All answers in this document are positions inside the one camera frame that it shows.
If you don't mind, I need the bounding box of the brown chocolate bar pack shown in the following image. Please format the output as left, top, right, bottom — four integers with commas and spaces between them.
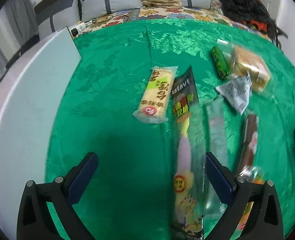
235, 114, 265, 233

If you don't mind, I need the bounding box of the silver white snack packet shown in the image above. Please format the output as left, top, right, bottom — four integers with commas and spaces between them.
215, 74, 252, 115

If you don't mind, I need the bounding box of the clear long snack stick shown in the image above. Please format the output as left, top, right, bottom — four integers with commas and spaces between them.
205, 96, 228, 218

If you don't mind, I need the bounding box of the packaged bread loaf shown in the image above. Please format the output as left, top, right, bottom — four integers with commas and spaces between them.
217, 39, 272, 93

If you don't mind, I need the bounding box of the green sausage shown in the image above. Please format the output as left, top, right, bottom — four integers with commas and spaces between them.
211, 46, 230, 80

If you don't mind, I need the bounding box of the black fish sausage pack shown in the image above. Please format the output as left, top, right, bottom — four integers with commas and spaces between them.
171, 67, 205, 239

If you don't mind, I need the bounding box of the yellow cake snack pack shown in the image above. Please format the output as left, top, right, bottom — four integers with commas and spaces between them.
132, 66, 178, 124

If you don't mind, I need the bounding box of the white cardboard box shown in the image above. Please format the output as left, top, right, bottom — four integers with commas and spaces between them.
0, 28, 81, 239

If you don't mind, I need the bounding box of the green floral tablecloth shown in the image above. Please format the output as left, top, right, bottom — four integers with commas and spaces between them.
46, 19, 295, 239

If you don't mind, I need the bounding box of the black and orange clothes pile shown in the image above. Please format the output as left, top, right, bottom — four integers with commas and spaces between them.
220, 0, 288, 49

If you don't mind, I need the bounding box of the floral sofa cover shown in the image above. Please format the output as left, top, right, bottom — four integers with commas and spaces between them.
77, 0, 269, 40

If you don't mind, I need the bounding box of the white power adapter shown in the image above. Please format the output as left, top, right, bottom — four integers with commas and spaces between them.
69, 22, 86, 37

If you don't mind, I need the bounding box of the beige folded cloth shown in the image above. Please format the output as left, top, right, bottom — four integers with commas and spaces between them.
141, 0, 182, 8

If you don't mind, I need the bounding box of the grey cushion left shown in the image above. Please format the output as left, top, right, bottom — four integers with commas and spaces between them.
36, 0, 81, 40

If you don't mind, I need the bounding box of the grey cushion middle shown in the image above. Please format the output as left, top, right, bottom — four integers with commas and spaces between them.
77, 0, 144, 22

